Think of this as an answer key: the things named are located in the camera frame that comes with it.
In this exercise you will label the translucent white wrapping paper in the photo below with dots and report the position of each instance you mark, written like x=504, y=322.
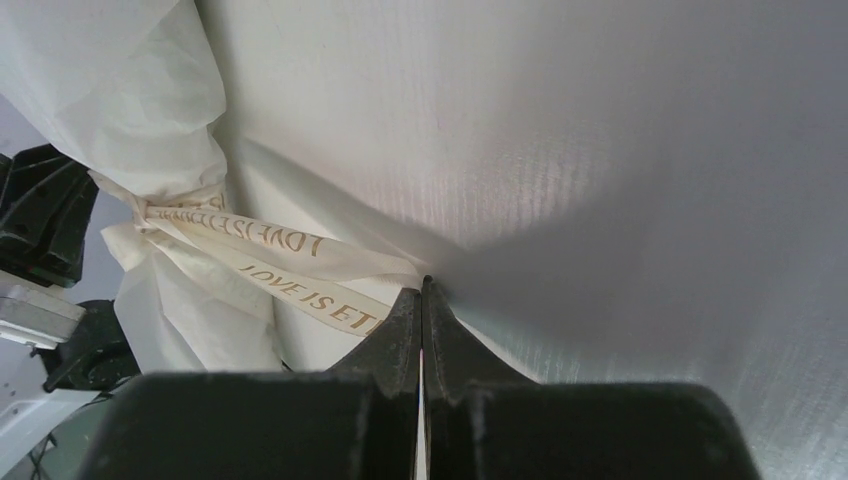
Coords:
x=131, y=90

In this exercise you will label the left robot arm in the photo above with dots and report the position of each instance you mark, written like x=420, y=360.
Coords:
x=29, y=414

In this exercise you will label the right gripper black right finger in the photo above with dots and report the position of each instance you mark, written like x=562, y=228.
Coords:
x=486, y=420

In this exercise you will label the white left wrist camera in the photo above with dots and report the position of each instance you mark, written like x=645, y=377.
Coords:
x=34, y=315

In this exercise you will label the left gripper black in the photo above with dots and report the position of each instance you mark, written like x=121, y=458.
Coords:
x=47, y=200

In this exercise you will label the cream printed ribbon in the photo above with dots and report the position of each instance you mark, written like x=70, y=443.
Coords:
x=309, y=272

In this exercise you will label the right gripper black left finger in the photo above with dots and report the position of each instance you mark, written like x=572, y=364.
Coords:
x=356, y=420

